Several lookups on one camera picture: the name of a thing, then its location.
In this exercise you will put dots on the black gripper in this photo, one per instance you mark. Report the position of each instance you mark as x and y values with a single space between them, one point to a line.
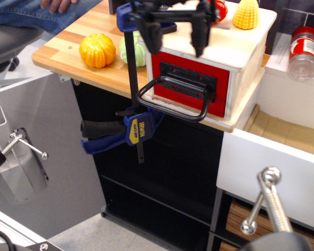
148 15

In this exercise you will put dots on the black metal drawer handle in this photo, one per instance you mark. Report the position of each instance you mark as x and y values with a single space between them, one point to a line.
173 86

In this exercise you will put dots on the red front wooden drawer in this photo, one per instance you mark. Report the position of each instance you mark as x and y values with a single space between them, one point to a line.
217 107

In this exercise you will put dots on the white wooden box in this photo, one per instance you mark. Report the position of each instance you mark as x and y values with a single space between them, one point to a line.
230 48

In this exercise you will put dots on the white open drawer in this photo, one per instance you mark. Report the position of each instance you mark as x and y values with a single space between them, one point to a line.
269 141

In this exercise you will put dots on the person's hand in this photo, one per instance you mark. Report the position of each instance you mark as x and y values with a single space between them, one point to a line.
56 5

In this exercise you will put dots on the green toy cabbage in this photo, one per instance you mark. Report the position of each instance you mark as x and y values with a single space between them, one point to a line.
138 49

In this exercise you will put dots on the red toy strawberry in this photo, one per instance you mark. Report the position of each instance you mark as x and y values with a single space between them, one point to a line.
218 10

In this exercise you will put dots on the yellow toy corn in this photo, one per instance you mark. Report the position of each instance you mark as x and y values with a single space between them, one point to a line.
247 14

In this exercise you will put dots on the orange toy pumpkin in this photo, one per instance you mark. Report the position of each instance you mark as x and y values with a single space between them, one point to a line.
97 51

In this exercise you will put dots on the wooden countertop board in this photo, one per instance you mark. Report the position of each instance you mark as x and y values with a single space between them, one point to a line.
61 55

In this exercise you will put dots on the blue Irwin bar clamp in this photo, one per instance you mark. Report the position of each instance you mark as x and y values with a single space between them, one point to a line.
139 123

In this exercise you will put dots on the red label plastic jar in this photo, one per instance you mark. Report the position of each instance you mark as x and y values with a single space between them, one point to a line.
301 54

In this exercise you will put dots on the blue jeans leg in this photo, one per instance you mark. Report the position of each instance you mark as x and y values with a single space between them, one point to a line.
30 14

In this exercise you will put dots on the grey office chair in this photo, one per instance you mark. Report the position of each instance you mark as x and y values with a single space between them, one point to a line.
12 41

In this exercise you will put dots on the black cabinet shelf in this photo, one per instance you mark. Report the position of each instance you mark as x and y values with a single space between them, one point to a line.
171 195

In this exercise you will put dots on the right silver clamp screw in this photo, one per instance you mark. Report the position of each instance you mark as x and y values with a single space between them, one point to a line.
268 179

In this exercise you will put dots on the grey cabinet door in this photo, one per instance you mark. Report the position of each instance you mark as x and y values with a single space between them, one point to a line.
47 183

